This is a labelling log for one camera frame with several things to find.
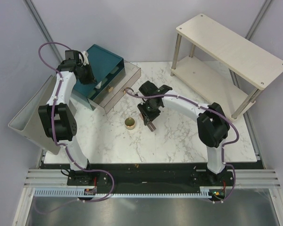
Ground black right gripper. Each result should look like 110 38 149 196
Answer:
137 98 161 124

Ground foundation bottle grey cap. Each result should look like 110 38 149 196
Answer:
139 113 156 132

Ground gold round jar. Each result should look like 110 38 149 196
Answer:
125 117 136 130

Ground mint green tube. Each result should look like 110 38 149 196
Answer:
95 82 102 89

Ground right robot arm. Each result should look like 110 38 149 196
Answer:
137 81 230 186

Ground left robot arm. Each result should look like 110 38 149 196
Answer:
38 50 96 185

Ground teal drawer organizer box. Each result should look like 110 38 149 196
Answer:
73 44 124 110

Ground grey metal tray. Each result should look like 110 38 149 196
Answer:
8 75 77 155

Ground white two-tier shelf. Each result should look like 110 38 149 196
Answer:
171 14 283 121

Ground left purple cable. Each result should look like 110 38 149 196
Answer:
37 41 116 202

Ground purple cable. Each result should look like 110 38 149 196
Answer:
124 87 239 203
37 41 116 202

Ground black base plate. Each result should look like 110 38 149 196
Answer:
41 161 264 187

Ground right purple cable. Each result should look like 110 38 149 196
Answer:
124 87 239 203

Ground light blue cable duct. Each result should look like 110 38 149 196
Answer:
33 187 220 198

